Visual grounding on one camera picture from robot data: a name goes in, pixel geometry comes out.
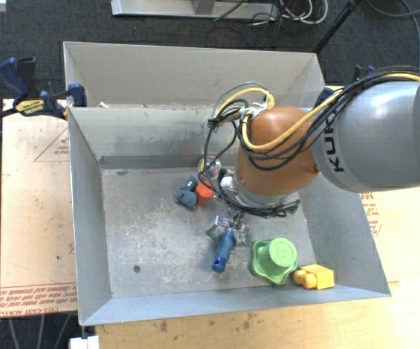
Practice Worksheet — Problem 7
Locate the black cylinder on white bracket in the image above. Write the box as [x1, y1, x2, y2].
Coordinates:
[217, 168, 237, 190]

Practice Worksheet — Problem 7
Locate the grey metal bin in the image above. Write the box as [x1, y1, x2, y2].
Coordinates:
[62, 41, 392, 326]

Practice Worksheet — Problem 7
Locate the clear glass bulb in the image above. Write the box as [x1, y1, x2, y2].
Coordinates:
[198, 155, 222, 181]

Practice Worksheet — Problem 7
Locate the yellow toy block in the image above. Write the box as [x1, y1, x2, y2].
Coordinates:
[292, 263, 336, 291]

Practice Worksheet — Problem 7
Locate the orange block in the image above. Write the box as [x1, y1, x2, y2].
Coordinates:
[194, 181, 217, 206]

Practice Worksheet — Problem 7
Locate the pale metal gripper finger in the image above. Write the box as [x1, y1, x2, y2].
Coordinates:
[233, 223, 251, 247]
[205, 214, 230, 240]

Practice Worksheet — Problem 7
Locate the brown cardboard board, red print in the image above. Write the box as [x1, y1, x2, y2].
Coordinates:
[0, 98, 384, 319]

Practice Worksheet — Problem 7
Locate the blue tool handle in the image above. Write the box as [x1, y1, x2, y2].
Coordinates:
[211, 230, 238, 273]

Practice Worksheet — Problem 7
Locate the green lobed toy cup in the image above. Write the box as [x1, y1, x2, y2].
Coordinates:
[249, 237, 299, 286]

